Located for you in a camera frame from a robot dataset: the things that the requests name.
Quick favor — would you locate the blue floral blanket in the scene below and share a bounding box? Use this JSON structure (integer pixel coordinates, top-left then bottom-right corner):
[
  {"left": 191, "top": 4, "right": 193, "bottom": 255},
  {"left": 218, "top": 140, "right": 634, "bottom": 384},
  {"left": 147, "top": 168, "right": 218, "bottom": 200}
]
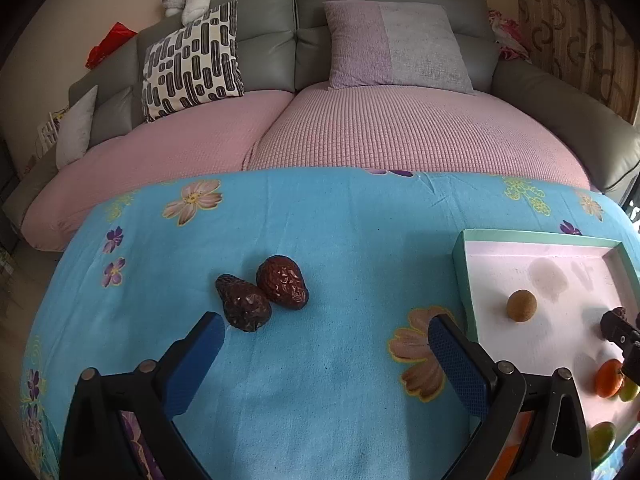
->
[{"left": 20, "top": 169, "right": 636, "bottom": 480}]

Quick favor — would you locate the grey leather sofa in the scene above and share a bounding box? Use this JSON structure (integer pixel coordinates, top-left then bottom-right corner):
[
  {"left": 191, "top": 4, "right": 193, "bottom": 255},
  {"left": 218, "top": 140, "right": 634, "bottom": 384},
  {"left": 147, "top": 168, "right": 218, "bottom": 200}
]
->
[{"left": 2, "top": 0, "right": 640, "bottom": 221}]

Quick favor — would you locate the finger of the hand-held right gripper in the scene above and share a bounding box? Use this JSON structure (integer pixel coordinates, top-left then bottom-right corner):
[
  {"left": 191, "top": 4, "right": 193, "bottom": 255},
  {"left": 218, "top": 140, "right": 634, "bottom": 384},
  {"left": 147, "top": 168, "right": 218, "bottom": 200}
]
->
[{"left": 600, "top": 311, "right": 640, "bottom": 348}]

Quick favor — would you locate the beige patterned curtain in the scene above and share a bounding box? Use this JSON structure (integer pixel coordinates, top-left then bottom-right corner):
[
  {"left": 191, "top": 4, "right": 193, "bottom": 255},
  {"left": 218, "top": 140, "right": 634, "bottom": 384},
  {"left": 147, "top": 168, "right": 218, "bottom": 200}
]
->
[{"left": 514, "top": 0, "right": 640, "bottom": 126}]

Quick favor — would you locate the orange tangerine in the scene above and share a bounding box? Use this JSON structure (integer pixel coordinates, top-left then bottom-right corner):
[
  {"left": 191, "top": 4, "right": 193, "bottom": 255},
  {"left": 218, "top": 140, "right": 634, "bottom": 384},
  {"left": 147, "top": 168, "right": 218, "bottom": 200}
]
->
[
  {"left": 492, "top": 412, "right": 533, "bottom": 480},
  {"left": 594, "top": 358, "right": 626, "bottom": 399}
]

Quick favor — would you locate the red plastic bag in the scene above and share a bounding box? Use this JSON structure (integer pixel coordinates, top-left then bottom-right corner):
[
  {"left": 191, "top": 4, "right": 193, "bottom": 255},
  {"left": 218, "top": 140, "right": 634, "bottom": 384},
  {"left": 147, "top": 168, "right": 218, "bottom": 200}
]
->
[{"left": 85, "top": 21, "right": 138, "bottom": 70}]

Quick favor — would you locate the pink cloth toy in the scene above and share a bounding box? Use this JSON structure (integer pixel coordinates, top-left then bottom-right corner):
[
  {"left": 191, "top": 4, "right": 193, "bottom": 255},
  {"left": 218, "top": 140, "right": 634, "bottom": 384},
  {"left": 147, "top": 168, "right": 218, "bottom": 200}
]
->
[{"left": 487, "top": 9, "right": 532, "bottom": 63}]

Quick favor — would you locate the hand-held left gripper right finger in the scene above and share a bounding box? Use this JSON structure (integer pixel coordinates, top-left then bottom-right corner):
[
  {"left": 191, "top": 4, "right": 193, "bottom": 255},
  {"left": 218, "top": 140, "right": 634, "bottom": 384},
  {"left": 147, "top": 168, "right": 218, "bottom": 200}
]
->
[{"left": 428, "top": 313, "right": 593, "bottom": 480}]

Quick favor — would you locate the green yellow fruit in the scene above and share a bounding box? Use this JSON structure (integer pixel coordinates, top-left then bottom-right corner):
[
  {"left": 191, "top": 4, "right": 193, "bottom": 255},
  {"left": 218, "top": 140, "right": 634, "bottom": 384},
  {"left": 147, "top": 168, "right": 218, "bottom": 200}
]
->
[{"left": 586, "top": 421, "right": 618, "bottom": 463}]

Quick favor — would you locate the teal rimmed pink tray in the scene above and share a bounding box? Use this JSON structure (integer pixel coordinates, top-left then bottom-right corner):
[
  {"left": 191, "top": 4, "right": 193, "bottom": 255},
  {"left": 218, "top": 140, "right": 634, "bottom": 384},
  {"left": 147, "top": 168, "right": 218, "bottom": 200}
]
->
[{"left": 451, "top": 229, "right": 640, "bottom": 480}]

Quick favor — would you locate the purple and grey pillow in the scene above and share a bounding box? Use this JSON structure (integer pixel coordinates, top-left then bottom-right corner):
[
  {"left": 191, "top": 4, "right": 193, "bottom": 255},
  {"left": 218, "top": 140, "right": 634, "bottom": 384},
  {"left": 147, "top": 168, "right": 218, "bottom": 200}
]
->
[{"left": 322, "top": 0, "right": 476, "bottom": 95}]

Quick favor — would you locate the pink sofa seat cover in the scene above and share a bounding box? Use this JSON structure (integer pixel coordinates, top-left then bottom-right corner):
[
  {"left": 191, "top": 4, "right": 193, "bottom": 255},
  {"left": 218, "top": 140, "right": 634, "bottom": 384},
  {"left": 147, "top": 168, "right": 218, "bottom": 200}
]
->
[
  {"left": 22, "top": 90, "right": 296, "bottom": 251},
  {"left": 242, "top": 83, "right": 593, "bottom": 191}
]

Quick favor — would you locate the white rack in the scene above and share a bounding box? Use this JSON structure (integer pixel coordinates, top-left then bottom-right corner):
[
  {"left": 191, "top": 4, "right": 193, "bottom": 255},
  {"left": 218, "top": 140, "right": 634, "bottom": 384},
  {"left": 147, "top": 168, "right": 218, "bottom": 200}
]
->
[{"left": 37, "top": 107, "right": 71, "bottom": 153}]

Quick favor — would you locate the black and white patterned pillow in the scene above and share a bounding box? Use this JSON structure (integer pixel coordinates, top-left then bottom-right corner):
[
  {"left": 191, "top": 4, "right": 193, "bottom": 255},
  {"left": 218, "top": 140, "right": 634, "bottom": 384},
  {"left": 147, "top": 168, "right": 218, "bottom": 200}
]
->
[{"left": 141, "top": 0, "right": 246, "bottom": 123}]

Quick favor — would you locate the plain white pillow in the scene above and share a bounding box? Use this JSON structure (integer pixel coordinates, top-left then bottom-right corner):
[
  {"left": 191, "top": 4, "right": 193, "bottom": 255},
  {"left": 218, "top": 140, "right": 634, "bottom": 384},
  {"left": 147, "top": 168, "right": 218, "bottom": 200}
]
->
[{"left": 55, "top": 85, "right": 99, "bottom": 170}]

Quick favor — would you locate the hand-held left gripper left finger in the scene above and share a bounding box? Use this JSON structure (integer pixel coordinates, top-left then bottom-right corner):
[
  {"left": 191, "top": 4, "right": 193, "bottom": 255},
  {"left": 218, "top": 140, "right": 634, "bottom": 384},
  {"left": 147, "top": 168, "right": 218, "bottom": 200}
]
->
[{"left": 59, "top": 311, "right": 226, "bottom": 480}]

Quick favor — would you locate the round brown fruit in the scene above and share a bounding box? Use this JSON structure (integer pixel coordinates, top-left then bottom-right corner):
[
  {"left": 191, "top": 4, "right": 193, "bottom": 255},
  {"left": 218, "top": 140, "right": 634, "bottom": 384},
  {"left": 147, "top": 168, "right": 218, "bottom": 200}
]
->
[{"left": 506, "top": 289, "right": 539, "bottom": 322}]

